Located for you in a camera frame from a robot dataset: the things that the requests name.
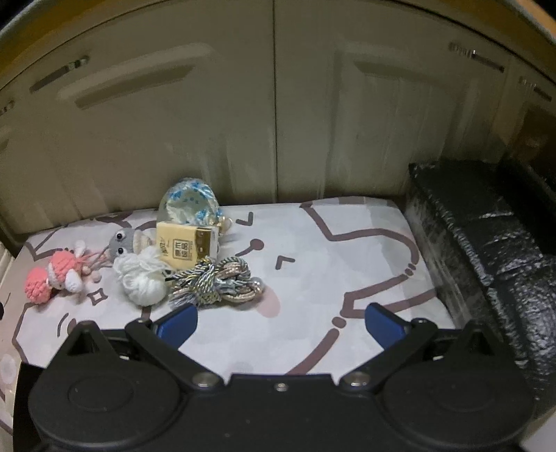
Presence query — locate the grey crochet doll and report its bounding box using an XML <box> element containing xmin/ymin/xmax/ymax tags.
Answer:
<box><xmin>106</xmin><ymin>229</ymin><xmax>157</xmax><ymax>264</ymax></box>

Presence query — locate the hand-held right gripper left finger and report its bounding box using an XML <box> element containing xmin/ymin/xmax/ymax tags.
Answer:
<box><xmin>56</xmin><ymin>303</ymin><xmax>224</xmax><ymax>389</ymax></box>

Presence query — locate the yellow tissue packet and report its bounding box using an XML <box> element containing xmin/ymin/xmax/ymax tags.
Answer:
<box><xmin>155</xmin><ymin>220</ymin><xmax>222</xmax><ymax>271</ymax></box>

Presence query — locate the braided rope bundle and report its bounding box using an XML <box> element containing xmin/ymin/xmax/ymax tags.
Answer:
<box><xmin>166</xmin><ymin>256</ymin><xmax>265</xmax><ymax>309</ymax></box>

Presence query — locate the cream wardrobe door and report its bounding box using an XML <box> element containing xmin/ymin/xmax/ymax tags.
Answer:
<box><xmin>0</xmin><ymin>0</ymin><xmax>279</xmax><ymax>237</ymax></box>
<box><xmin>273</xmin><ymin>0</ymin><xmax>517</xmax><ymax>207</ymax></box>
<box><xmin>506</xmin><ymin>52</ymin><xmax>556</xmax><ymax>161</ymax></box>

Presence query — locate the black padded bench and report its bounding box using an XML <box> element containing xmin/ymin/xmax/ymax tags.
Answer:
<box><xmin>406</xmin><ymin>159</ymin><xmax>556</xmax><ymax>418</ymax></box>

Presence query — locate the blue floral drawstring pouch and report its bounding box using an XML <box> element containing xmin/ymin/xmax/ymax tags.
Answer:
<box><xmin>157</xmin><ymin>176</ymin><xmax>235</xmax><ymax>237</ymax></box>

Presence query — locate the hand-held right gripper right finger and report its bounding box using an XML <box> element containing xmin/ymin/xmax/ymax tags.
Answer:
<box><xmin>339</xmin><ymin>304</ymin><xmax>507</xmax><ymax>389</ymax></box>

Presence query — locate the white yarn ball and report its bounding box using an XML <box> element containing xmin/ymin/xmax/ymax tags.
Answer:
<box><xmin>114</xmin><ymin>247</ymin><xmax>172</xmax><ymax>307</ymax></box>

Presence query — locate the bunny printed blanket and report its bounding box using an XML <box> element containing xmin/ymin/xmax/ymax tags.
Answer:
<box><xmin>0</xmin><ymin>195</ymin><xmax>457</xmax><ymax>392</ymax></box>

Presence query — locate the pink crochet doll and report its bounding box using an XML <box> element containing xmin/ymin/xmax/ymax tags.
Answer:
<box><xmin>24</xmin><ymin>240</ymin><xmax>111</xmax><ymax>304</ymax></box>

